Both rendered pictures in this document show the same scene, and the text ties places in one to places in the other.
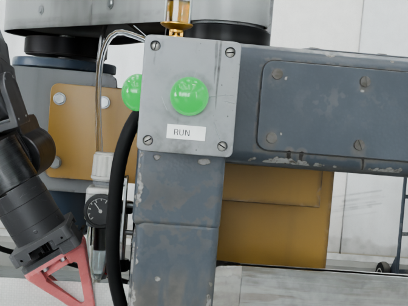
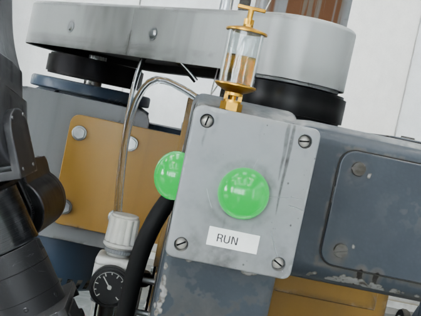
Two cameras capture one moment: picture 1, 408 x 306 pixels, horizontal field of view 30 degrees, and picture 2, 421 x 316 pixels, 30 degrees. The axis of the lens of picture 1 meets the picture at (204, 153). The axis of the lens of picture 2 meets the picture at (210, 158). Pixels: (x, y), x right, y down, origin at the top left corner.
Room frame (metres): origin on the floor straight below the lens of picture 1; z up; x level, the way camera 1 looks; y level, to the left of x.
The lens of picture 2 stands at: (0.14, 0.03, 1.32)
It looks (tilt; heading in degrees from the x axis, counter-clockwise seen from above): 3 degrees down; 1
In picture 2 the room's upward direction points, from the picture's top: 12 degrees clockwise
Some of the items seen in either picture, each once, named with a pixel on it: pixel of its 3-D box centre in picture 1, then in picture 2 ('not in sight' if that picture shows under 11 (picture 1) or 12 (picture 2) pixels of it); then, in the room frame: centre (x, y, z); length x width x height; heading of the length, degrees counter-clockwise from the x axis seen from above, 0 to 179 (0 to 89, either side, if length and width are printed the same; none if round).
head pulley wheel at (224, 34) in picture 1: (226, 41); (290, 102); (0.80, -0.01, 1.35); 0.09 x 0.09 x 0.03
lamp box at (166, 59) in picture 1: (187, 96); (240, 189); (0.61, 0.02, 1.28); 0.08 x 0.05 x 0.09; 94
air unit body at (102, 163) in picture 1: (104, 221); (113, 298); (0.85, 0.11, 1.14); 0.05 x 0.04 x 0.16; 4
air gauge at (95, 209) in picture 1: (101, 210); (109, 285); (0.83, 0.11, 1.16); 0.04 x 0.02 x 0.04; 94
